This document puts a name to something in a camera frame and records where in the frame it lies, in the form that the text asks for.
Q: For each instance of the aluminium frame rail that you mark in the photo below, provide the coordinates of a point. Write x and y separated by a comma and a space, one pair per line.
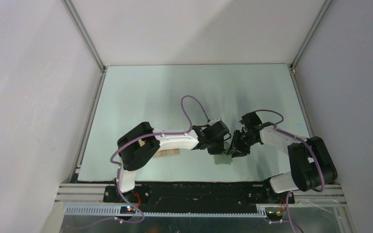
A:
102, 198

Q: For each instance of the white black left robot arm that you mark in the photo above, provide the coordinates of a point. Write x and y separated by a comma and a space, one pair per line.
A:
137, 147

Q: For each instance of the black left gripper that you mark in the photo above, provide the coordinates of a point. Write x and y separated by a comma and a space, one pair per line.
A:
219, 150

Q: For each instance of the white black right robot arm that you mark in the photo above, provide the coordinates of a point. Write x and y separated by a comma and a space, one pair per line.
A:
311, 166

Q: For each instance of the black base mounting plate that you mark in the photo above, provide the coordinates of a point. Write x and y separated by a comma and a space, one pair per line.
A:
202, 197

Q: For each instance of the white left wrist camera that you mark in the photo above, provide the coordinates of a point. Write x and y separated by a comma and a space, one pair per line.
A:
213, 121

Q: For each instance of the clear plastic tray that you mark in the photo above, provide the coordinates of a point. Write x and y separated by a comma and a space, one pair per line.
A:
165, 153

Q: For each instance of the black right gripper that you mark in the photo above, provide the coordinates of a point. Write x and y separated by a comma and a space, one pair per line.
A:
237, 133

